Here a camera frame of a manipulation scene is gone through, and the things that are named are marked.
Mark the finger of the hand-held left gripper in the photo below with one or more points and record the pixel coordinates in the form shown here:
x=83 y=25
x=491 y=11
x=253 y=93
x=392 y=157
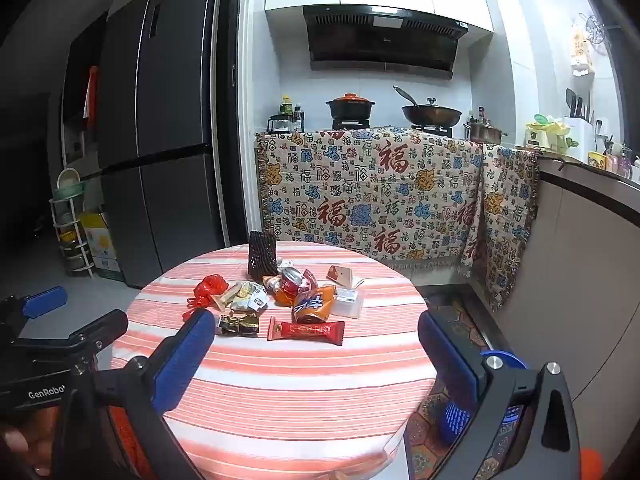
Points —
x=102 y=327
x=45 y=301

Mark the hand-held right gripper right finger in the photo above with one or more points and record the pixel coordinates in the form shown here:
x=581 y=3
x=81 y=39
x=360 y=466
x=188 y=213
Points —
x=450 y=355

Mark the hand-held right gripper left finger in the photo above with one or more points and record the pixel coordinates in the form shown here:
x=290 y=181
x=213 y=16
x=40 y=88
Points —
x=185 y=355

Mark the dark gold wrapper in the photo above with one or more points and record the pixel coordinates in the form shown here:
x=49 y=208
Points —
x=239 y=324

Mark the blue mesh wastebasket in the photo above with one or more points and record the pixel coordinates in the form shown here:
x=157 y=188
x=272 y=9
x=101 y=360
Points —
x=457 y=417

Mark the red plastic bag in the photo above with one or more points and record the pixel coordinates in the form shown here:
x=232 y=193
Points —
x=209 y=287

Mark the white yellow snack wrapper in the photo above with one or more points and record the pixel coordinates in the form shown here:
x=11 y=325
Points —
x=242 y=296

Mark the clear plastic box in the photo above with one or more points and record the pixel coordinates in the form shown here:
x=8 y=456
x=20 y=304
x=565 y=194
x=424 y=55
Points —
x=347 y=304

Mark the red candy wrapper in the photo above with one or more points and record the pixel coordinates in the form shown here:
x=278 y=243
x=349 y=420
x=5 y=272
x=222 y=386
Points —
x=305 y=331

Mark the crushed red can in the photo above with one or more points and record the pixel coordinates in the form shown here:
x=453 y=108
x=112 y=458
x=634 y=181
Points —
x=295 y=280

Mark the orange snack packet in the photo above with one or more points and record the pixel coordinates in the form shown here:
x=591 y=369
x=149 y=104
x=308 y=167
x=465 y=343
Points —
x=312 y=305

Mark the person's left hand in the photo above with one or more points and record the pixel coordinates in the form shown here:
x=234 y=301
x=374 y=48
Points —
x=15 y=445

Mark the white tiered rack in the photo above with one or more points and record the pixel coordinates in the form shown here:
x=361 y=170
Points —
x=70 y=230

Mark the yellow white cardboard box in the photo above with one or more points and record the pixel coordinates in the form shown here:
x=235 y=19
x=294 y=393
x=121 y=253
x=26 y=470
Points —
x=102 y=245

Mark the round table striped tablecloth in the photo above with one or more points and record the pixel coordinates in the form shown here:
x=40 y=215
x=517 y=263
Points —
x=280 y=400

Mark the narrow printed blanket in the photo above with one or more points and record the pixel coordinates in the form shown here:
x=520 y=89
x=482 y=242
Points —
x=507 y=210

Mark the grey kitchen cabinet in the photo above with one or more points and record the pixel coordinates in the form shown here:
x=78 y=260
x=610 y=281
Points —
x=590 y=260

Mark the large printed blanket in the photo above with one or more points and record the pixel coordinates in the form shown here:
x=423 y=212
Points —
x=370 y=185

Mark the steel cooking pot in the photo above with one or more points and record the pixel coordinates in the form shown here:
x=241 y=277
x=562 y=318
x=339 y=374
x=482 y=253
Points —
x=482 y=132

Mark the grey refrigerator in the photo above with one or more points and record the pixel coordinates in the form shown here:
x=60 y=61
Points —
x=165 y=110

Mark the yellow green kitchen appliance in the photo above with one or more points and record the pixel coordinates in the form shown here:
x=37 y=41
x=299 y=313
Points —
x=542 y=135

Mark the black wok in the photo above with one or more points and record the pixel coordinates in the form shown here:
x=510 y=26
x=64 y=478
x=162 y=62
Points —
x=431 y=116

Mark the yellow small box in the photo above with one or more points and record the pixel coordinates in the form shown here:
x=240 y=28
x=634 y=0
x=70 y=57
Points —
x=596 y=160

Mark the black gas stove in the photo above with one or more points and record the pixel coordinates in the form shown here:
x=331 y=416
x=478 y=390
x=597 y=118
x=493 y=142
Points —
x=350 y=124

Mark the pink cup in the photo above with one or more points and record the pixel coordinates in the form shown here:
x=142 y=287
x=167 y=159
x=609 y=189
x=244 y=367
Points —
x=616 y=165

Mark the white knife block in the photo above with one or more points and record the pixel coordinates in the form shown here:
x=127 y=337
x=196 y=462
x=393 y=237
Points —
x=579 y=135

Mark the dark sauce bottle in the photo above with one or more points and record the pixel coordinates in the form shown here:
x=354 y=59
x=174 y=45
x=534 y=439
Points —
x=298 y=119

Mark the green bottle yellow cap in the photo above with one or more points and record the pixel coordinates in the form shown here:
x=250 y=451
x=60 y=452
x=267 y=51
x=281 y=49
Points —
x=286 y=110

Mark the black clay pot orange lid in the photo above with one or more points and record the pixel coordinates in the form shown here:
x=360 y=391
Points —
x=350 y=109

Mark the black range hood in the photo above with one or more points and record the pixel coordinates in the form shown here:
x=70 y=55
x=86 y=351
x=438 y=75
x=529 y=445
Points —
x=380 y=40

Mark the yellow wall hanging holder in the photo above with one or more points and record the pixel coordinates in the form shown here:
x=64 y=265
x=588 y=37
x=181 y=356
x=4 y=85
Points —
x=582 y=50

